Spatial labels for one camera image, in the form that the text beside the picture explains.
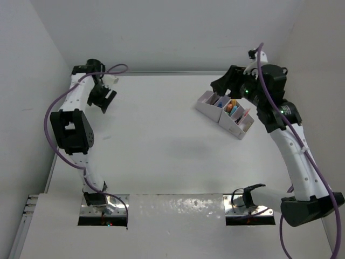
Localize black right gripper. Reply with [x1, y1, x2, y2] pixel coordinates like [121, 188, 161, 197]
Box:
[211, 64, 266, 106]

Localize black handled scissors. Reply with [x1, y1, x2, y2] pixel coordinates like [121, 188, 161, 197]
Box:
[210, 93, 220, 106]

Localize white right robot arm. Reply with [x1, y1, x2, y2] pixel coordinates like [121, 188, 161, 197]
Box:
[211, 64, 344, 227]

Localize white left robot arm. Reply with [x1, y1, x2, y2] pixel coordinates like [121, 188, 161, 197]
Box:
[50, 59, 117, 214]

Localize orange marker cap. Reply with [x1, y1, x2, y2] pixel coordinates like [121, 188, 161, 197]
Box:
[226, 104, 233, 113]

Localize white purple desk organizer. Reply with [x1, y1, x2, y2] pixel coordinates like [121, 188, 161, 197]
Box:
[195, 91, 254, 140]

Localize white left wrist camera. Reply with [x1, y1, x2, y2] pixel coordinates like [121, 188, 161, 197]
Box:
[102, 75, 119, 88]

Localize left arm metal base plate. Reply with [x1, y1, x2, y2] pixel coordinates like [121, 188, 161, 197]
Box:
[79, 195, 129, 217]

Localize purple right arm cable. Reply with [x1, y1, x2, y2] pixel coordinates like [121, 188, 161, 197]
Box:
[254, 42, 339, 259]

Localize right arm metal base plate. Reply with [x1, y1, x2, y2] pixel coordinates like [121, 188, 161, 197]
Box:
[223, 194, 273, 217]

